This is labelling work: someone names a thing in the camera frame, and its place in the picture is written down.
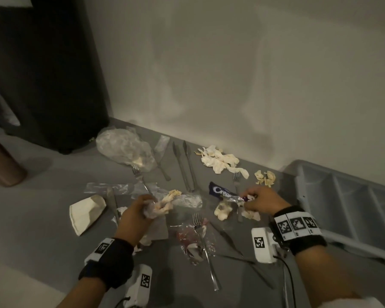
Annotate person's right hand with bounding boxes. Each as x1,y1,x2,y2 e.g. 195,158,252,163
243,185,291,218

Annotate person's left hand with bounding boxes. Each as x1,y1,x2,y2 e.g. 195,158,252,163
114,194,157,247

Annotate tissue and plastic wad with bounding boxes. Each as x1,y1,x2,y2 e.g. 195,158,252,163
144,189,183,219

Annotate blue snack wrapper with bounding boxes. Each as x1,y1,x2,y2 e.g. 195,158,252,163
208,181,255,203

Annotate person's right forearm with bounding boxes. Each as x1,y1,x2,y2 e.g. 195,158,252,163
295,245,362,306

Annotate person's left forearm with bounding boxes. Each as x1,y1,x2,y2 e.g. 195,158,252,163
56,275,108,308

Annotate white torn tissue piece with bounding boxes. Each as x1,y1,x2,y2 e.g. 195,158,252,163
241,210,261,222

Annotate small pale food scraps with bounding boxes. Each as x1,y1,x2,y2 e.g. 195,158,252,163
254,170,277,187

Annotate pale food scrap lump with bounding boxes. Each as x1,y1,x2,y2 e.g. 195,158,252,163
214,201,234,221

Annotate long clear plastic wrapper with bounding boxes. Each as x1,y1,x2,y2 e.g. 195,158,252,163
84,182,203,209

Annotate flat grey tissue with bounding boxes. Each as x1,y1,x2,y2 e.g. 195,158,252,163
138,217,169,248

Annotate short steel table knife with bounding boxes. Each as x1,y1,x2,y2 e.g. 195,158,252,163
156,155,172,182

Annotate dark steel table knife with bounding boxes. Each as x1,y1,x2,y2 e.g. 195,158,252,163
209,221,244,257

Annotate crumpled white tissue pile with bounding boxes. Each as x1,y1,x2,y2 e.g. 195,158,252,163
194,144,250,179

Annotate black right wristband with markers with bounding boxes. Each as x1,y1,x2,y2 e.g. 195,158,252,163
269,205,328,256

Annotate black wristband with markers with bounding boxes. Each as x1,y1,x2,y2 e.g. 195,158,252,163
269,205,328,256
78,237,135,291

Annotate crumpled clear plastic bag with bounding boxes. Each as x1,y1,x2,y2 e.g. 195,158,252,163
96,127,157,172

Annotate clear wrapper with red print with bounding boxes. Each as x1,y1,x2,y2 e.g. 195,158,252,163
169,217,217,266

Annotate small clear plastic wrapper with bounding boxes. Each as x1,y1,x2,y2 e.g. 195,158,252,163
153,135,171,157

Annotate crushed white paper cup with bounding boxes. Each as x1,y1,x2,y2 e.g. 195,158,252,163
69,194,107,237

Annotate large steel fork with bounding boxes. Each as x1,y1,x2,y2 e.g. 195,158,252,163
192,213,221,292

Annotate black left wristband with markers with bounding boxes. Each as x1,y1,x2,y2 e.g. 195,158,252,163
78,237,135,291

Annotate grey plastic cutlery tray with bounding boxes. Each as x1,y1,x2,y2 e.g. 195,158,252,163
291,159,385,267

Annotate white sleeve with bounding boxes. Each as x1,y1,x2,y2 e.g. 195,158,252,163
320,296,385,308

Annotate brown cup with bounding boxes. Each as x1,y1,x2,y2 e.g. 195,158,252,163
0,131,28,187

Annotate black cabinet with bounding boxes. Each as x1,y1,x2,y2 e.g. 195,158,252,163
0,0,110,155

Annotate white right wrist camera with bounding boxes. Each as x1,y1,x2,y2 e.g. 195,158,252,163
251,227,288,264

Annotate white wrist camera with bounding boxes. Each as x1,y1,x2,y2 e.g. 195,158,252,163
123,264,153,308
251,227,288,264

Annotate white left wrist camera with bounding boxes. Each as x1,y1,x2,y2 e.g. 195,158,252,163
123,264,153,308

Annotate black camera cable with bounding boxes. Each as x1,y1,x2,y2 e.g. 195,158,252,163
273,254,296,308

